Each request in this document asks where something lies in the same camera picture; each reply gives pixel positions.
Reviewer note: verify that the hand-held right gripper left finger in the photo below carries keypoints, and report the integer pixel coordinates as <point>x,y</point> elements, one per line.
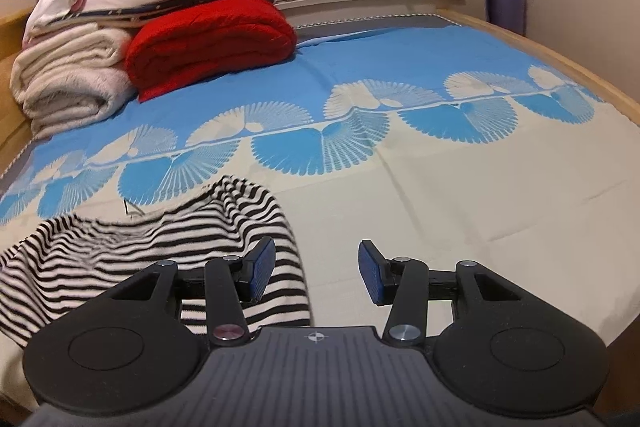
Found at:
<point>262,268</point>

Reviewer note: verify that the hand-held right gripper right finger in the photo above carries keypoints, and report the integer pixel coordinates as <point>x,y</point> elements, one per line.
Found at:
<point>371,274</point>

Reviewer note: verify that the black white striped shirt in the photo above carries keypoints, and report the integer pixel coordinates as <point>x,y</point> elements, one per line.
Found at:
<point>150,247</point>

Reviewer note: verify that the blue cream printed blanket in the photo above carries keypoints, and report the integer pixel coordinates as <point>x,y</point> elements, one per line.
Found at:
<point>425,207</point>

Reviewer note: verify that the red folded quilt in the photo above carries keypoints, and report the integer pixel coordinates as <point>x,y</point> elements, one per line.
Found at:
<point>210,42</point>

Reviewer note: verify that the cream folded blanket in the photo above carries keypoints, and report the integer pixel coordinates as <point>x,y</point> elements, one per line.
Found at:
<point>70,77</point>

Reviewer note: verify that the blue patterned bed sheet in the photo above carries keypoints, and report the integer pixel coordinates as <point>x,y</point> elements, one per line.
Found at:
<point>575,67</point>

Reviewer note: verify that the navy trimmed folded cloth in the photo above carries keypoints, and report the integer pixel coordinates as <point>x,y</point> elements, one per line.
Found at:
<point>125,11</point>

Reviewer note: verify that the purple mat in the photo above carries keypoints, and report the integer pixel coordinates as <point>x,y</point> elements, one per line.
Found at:
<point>505,9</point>

